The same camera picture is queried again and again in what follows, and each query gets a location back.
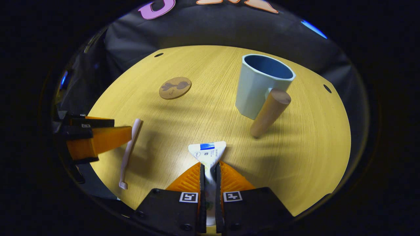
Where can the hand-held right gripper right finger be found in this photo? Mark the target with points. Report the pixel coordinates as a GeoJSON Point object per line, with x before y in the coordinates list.
{"type": "Point", "coordinates": [218, 209]}

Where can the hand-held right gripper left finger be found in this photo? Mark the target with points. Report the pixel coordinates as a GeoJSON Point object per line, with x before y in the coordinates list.
{"type": "Point", "coordinates": [202, 209]}

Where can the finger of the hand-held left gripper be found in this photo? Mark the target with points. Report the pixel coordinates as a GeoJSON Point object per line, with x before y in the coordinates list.
{"type": "Point", "coordinates": [98, 123]}
{"type": "Point", "coordinates": [105, 139]}

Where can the pale pink toothbrush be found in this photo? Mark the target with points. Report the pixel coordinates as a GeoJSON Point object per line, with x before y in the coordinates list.
{"type": "Point", "coordinates": [129, 147]}

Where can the white toothpaste tube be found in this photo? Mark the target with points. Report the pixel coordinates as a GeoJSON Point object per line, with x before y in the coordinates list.
{"type": "Point", "coordinates": [210, 154]}

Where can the round wooden coaster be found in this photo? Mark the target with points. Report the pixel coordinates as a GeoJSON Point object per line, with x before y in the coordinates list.
{"type": "Point", "coordinates": [175, 88]}

